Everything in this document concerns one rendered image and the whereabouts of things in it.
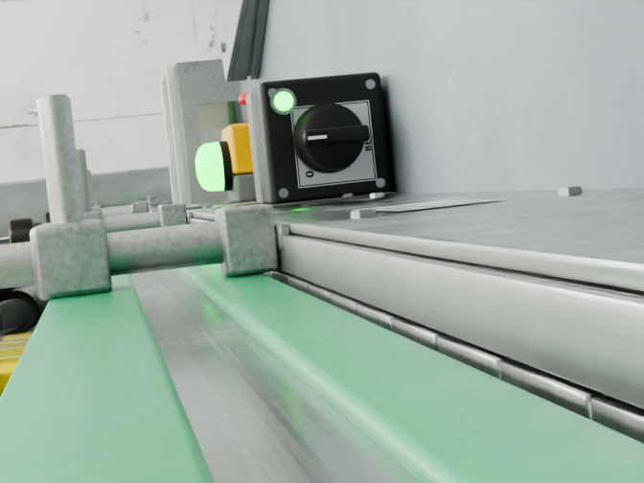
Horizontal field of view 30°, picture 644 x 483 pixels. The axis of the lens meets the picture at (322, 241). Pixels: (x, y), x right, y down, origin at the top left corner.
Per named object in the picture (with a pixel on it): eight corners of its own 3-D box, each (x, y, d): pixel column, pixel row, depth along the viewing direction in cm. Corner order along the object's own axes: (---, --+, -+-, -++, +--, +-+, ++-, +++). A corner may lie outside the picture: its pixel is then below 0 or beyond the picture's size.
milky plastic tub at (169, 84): (237, 227, 172) (175, 234, 171) (219, 71, 171) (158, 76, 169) (252, 230, 155) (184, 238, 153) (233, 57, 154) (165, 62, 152)
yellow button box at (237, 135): (307, 195, 113) (229, 203, 112) (298, 116, 113) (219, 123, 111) (320, 195, 106) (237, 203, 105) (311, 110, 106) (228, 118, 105)
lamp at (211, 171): (229, 190, 111) (196, 194, 110) (223, 141, 110) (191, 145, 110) (234, 190, 106) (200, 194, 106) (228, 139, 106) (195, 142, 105)
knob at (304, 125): (364, 170, 78) (377, 168, 74) (296, 176, 77) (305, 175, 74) (357, 100, 78) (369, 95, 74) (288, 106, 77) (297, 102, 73)
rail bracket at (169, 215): (191, 235, 93) (13, 255, 90) (180, 140, 92) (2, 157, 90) (195, 237, 89) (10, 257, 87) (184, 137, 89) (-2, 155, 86)
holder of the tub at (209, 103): (243, 263, 172) (190, 269, 171) (223, 71, 171) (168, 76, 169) (260, 269, 155) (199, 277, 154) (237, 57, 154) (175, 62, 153)
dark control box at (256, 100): (372, 193, 86) (256, 205, 85) (360, 81, 86) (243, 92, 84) (401, 192, 78) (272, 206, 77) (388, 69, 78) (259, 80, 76)
